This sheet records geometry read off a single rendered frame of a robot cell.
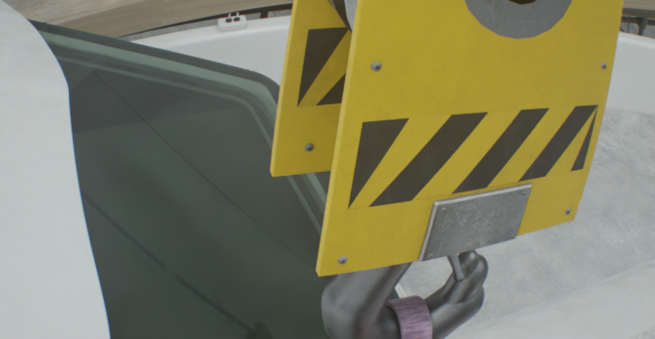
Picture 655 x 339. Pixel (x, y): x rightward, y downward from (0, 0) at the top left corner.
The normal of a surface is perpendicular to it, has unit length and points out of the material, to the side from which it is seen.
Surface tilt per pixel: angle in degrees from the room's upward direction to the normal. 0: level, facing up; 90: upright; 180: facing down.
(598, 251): 0
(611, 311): 16
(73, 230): 21
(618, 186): 0
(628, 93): 90
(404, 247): 90
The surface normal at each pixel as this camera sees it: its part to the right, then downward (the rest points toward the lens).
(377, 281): -0.03, 0.51
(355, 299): -0.36, 0.37
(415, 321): 0.23, -0.44
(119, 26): 0.31, 0.62
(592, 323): 0.04, -0.91
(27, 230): 0.44, -0.79
